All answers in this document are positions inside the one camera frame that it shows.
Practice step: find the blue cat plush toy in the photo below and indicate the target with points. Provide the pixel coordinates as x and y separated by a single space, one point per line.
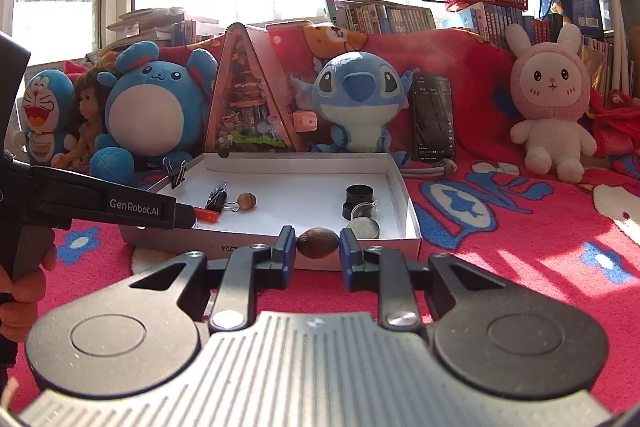
42 107

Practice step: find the brown-haired doll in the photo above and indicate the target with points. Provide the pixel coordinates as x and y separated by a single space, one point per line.
90 97

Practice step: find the white pipes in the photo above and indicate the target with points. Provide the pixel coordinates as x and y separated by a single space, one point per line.
617 32

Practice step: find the brown nut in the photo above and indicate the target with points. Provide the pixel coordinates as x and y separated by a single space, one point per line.
246 200
317 243

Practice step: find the blue round plush toy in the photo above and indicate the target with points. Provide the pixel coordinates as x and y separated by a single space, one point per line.
150 117

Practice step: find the black round container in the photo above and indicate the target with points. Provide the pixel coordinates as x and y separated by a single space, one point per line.
360 194

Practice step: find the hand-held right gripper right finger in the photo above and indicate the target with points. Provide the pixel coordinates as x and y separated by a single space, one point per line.
347 257

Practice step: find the black round cap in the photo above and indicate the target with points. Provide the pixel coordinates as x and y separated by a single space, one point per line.
362 228

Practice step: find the pink bunny plush toy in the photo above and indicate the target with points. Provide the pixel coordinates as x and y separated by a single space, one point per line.
550 137

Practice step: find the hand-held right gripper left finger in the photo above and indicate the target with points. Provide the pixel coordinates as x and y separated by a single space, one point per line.
287 252

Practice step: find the row of books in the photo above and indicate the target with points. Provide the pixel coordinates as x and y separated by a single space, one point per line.
400 19

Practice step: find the small pink box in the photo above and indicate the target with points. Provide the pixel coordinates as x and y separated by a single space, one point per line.
305 122

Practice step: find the black binder clip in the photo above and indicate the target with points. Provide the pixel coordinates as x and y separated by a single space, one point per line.
177 179
217 199

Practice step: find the black smartphone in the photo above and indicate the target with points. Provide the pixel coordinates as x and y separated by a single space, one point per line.
432 117

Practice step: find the stack of books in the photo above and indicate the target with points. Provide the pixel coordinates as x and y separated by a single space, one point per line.
150 19

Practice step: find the person's left hand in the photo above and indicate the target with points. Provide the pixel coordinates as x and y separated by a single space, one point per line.
22 322

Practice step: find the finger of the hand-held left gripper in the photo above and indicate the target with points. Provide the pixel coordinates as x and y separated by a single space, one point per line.
185 216

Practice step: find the red cloth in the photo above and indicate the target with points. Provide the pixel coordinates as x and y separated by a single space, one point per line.
615 127

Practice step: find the blue alien plush toy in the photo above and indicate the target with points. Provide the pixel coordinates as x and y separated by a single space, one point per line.
355 127

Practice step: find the white cardboard box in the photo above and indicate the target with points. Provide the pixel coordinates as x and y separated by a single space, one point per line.
300 187

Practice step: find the triangular miniature house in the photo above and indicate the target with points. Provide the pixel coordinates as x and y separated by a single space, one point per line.
245 107

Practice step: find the clear plastic lid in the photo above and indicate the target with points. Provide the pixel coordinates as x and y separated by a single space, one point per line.
365 211

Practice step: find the orange-red stick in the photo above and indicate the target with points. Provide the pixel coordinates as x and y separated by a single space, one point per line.
207 214

